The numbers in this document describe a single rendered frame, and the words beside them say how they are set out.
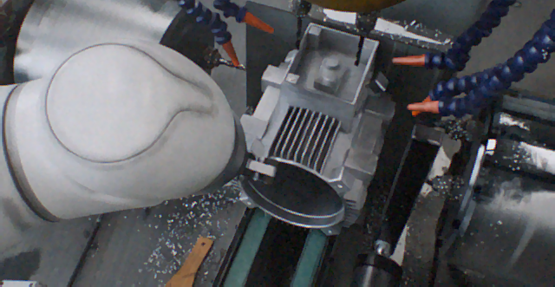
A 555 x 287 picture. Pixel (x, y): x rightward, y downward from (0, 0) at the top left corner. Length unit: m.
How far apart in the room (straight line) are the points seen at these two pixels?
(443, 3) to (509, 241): 0.37
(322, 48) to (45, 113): 0.56
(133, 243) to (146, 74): 0.72
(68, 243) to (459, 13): 0.72
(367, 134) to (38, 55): 0.45
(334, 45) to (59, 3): 0.38
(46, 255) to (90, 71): 0.74
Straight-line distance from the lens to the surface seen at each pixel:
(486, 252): 0.79
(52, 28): 0.86
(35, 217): 0.44
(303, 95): 0.78
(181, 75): 0.36
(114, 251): 1.05
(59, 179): 0.40
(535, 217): 0.76
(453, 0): 0.94
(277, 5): 0.87
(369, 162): 0.79
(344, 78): 0.83
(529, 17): 1.50
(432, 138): 0.61
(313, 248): 0.90
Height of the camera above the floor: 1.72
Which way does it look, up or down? 53 degrees down
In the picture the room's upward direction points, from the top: 4 degrees clockwise
